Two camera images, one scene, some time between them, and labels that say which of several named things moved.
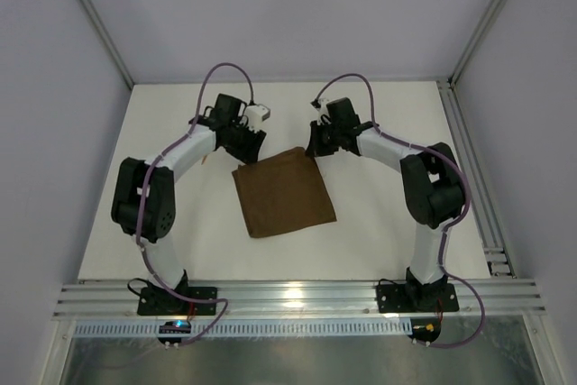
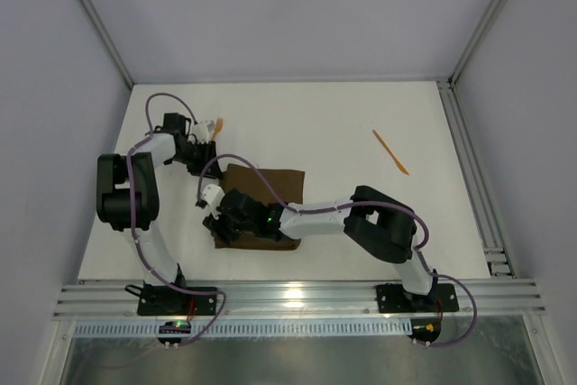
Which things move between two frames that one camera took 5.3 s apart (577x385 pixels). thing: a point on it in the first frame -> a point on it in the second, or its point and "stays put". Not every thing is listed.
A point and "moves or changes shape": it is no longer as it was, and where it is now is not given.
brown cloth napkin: (284, 192) moves or changes shape
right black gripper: (324, 138) -> (224, 224)
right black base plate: (416, 297) stays put
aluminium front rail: (299, 299) stays put
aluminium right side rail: (478, 195) stays put
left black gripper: (246, 142) -> (206, 156)
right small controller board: (425, 329) stays put
